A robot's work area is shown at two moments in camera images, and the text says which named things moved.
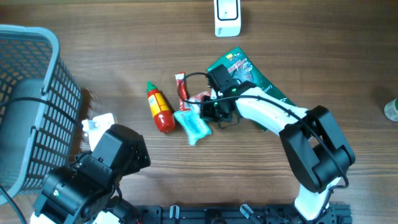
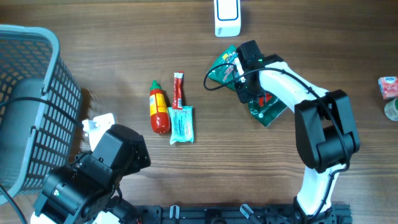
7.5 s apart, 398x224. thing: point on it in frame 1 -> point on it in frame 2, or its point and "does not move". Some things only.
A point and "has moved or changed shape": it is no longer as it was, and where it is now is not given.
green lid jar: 390,109 does not move
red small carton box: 198,97 -> 388,86
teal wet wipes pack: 194,124 -> 181,124
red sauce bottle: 162,112 has moved or changed shape
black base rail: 235,214 does not move
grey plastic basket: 40,102 does not move
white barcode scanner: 227,18 does not move
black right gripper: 206,112 -> 244,96
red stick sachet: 181,80 has moved or changed shape
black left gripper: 137,163 does not move
